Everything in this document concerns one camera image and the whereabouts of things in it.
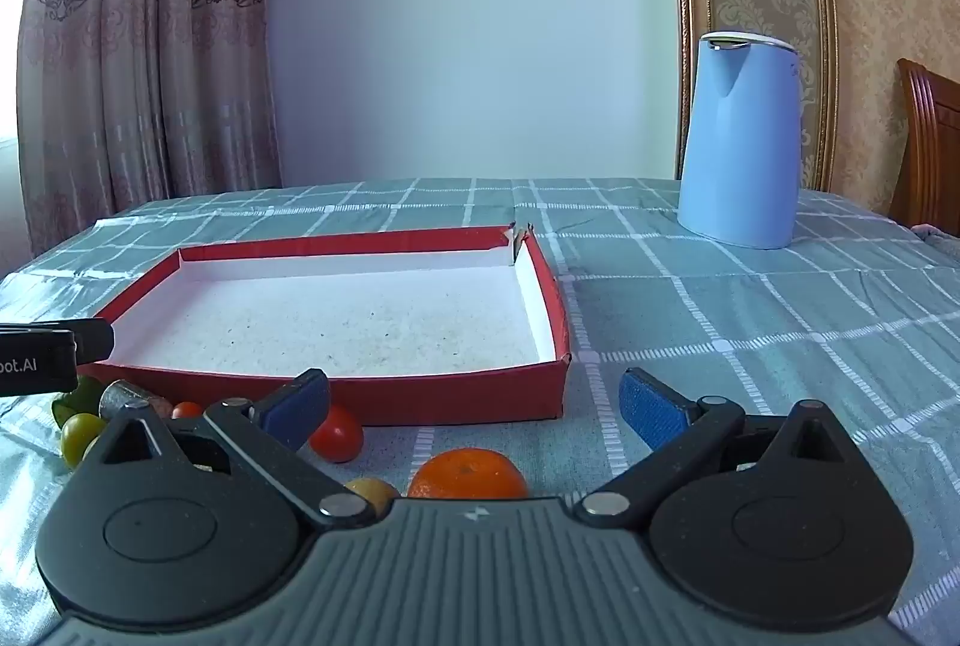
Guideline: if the yellow-green tomato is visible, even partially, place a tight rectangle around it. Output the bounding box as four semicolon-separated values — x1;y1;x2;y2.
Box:
343;477;401;516

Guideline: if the gold ornate wall frame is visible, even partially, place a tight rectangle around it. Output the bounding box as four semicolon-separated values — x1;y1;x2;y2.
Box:
664;0;841;194

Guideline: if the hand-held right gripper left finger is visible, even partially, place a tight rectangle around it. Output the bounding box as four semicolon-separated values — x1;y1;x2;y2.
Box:
90;370;377;528

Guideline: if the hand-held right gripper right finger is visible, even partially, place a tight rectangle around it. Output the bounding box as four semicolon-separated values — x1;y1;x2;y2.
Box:
574;368;860;531

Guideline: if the blue electric kettle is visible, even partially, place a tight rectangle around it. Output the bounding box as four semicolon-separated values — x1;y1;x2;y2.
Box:
677;32;803;251

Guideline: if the dark eggplant piece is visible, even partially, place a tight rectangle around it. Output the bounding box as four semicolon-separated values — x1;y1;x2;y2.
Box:
100;379;175;423

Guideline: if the orange mandarin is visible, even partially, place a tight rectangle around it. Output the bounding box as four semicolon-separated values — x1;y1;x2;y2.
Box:
407;447;530;501

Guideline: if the patterned pink curtain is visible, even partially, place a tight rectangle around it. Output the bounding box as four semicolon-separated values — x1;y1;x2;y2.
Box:
15;0;283;257

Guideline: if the green tomato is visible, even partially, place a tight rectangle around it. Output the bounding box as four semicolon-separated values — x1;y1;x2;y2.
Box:
60;412;107;469

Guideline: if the red cardboard box tray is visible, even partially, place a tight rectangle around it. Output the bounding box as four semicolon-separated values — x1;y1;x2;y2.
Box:
94;224;572;426

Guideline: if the wooden chair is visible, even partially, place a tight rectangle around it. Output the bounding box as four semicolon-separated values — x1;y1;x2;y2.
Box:
889;58;960;239

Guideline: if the green cucumber piece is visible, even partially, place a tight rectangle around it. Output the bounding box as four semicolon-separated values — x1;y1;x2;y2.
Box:
51;376;104;426

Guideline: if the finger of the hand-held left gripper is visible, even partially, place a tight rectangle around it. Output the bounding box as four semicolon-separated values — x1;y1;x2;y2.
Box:
0;318;116;364

